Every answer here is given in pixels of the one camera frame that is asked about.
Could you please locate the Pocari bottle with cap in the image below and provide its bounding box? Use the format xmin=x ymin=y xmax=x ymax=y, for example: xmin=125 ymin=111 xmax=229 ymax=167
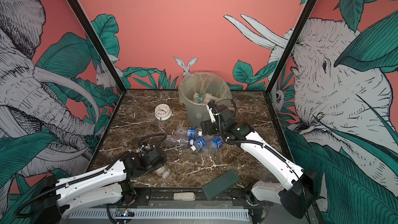
xmin=203 ymin=136 xmax=223 ymax=156

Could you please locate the orange label vitamin bottle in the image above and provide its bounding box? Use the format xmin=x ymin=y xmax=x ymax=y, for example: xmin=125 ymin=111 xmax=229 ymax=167
xmin=155 ymin=166 xmax=170 ymax=179

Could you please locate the green label small bottle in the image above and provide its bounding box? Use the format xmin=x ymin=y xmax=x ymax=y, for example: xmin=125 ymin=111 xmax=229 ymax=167
xmin=193 ymin=93 xmax=217 ymax=102

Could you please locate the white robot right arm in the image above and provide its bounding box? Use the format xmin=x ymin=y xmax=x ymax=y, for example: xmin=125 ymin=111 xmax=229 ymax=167
xmin=201 ymin=119 xmax=318 ymax=219

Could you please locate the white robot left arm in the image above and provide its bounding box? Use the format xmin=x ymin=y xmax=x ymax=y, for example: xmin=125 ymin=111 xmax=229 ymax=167
xmin=13 ymin=147 xmax=167 ymax=224

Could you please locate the Pocari bottle near bin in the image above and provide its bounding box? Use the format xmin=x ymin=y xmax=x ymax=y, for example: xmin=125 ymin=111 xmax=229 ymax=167
xmin=176 ymin=126 xmax=203 ymax=139

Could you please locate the green mesh trash bin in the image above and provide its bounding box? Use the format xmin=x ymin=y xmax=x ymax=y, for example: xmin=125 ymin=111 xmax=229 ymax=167
xmin=178 ymin=72 xmax=232 ymax=128

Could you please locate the Pocari bottle lying base up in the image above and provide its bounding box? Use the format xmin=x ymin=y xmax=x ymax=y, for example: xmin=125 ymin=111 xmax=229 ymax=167
xmin=163 ymin=134 xmax=194 ymax=147

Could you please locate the dark green sponge block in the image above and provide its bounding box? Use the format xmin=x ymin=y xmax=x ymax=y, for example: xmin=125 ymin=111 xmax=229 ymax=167
xmin=202 ymin=170 xmax=240 ymax=201

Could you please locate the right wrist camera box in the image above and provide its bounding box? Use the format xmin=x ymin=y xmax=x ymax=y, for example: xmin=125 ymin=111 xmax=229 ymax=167
xmin=216 ymin=105 xmax=237 ymax=130

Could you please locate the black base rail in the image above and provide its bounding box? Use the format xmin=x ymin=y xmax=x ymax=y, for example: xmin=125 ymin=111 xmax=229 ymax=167
xmin=132 ymin=187 xmax=281 ymax=207

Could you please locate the white remote on rail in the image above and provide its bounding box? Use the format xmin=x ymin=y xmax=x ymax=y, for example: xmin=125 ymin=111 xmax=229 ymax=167
xmin=173 ymin=192 xmax=196 ymax=201

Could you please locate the white slotted cable duct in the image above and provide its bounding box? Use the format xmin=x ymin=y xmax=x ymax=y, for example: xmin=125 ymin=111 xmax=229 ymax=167
xmin=69 ymin=208 xmax=250 ymax=222

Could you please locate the black enclosure frame post right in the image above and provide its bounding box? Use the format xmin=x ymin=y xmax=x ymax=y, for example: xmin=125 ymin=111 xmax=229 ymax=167
xmin=265 ymin=0 xmax=317 ymax=96

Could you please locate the black enclosure frame post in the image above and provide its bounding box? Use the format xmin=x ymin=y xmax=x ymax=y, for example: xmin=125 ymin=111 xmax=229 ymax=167
xmin=265 ymin=0 xmax=317 ymax=96
xmin=67 ymin=0 xmax=126 ymax=95

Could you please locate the black enclosure frame post left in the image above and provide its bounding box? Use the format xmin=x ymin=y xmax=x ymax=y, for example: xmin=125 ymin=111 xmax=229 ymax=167
xmin=67 ymin=0 xmax=126 ymax=95

